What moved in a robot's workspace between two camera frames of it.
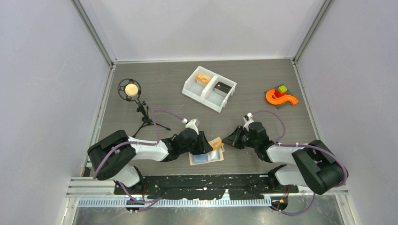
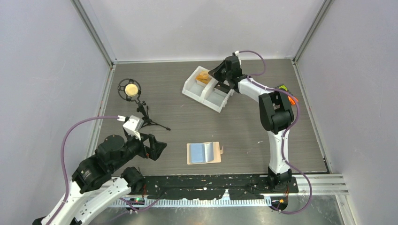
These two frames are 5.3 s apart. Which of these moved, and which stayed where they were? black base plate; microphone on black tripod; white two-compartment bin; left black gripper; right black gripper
Moved: right black gripper; left black gripper
Stayed: white two-compartment bin; microphone on black tripod; black base plate
